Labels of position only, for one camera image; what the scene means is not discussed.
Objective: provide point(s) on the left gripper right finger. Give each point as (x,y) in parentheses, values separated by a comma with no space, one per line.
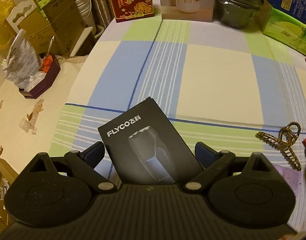
(216,165)

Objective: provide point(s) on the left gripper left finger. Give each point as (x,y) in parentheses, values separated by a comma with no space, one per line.
(83,163)

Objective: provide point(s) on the black shaver box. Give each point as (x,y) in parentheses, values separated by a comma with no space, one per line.
(145,148)

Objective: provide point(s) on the leopard hair claw clip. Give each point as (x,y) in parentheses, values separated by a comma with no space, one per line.
(287,137)

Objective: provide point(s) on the dark tray with clutter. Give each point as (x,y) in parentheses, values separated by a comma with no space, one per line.
(43,79)

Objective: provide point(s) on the checked tablecloth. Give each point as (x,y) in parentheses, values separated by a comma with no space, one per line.
(216,84)

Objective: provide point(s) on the silver foil bag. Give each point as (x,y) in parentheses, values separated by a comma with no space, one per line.
(22,61)

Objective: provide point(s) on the brown cardboard box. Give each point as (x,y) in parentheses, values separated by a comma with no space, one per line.
(63,21)

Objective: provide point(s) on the light green tissue box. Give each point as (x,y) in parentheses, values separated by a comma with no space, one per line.
(282,27)

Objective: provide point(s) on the white cutout cardboard box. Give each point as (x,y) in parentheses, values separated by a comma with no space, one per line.
(20,12)

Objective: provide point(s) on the dark stacked pots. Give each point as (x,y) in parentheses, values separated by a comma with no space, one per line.
(237,13)

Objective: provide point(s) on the yellow plastic bag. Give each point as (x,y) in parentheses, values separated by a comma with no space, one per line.
(6,35)

